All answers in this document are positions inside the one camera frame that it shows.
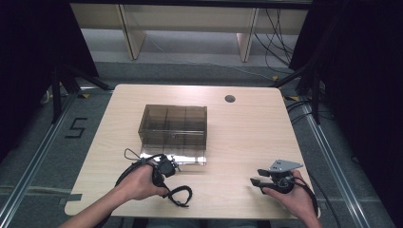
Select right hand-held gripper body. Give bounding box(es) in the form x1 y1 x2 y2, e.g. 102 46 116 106
261 159 304 195

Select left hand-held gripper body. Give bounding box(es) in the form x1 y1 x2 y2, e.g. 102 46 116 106
151 154 178 188

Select smoky transparent plastic organizer box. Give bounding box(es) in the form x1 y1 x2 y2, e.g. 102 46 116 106
138 104 209 166

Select person's right hand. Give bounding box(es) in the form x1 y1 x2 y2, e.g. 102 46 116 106
261 169 319 220

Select person's left hand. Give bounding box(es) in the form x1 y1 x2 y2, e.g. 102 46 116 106
114 163 169 202

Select black metal stand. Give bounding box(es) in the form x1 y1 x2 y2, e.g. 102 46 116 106
269 61 322 125
50 62 112 125

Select black tape floor mark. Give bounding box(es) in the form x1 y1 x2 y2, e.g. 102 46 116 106
64 117 88 140

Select black curtain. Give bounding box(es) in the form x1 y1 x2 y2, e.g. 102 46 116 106
288 0 403 228
0 0 100 164

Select grey floor tape strip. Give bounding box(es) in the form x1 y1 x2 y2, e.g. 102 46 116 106
0 184 84 202

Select black braided strap loop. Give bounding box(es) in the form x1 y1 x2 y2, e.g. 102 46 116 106
162 185 194 209

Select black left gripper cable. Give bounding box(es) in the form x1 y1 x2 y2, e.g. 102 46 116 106
114 153 165 188

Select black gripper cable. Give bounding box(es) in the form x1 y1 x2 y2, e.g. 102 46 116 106
114 153 165 188
289 176 319 218

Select thin grey wire loop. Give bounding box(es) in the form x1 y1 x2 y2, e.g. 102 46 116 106
124 147 143 162

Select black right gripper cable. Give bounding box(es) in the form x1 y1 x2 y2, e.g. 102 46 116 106
289 176 319 218

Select aluminium floor rail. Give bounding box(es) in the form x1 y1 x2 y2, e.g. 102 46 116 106
0 94 79 224
300 100 374 228

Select black floor cables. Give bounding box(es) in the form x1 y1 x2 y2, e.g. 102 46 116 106
285 98 336 125

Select bundle of black hanging cables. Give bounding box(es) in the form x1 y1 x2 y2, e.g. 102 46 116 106
253 8 297 76

